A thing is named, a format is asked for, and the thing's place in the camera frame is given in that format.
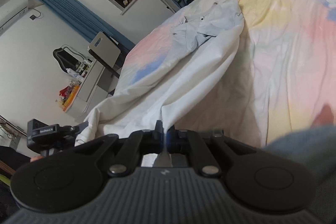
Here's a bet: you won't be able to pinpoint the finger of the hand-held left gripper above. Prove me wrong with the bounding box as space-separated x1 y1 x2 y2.
59 123 90 141

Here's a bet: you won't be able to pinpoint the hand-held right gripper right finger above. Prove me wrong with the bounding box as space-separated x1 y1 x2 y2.
167 127 259 177

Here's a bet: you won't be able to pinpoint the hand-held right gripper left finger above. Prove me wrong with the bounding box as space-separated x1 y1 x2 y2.
72 120 164 177

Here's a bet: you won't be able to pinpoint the white collared shirt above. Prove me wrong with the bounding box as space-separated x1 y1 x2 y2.
75 0 246 168

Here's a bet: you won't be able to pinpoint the metal rack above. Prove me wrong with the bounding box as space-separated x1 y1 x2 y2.
0 115 27 147

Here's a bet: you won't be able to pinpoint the colourful desk clutter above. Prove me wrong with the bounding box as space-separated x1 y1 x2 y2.
56 82 79 110

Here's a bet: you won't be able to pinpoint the white vanity desk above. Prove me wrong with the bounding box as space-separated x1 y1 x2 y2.
63 56 116 118

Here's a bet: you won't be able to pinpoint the desk toiletries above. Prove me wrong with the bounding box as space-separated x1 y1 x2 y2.
67 61 90 79

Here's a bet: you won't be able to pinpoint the vanity mirror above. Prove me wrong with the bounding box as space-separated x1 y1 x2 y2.
52 44 87 73

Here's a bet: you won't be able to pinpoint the beige chair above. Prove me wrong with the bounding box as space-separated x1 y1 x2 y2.
88 31 124 77

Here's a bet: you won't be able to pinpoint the narrow blue curtain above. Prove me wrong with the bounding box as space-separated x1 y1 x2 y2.
30 0 137 52

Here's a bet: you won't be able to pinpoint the white air conditioner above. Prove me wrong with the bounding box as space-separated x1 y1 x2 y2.
0 0 29 31

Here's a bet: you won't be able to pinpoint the person's grey clothed leg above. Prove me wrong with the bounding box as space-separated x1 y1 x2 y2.
262 105 336 214

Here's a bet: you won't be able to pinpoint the pastel tie-dye bed blanket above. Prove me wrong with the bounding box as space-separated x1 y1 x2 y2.
115 0 336 151

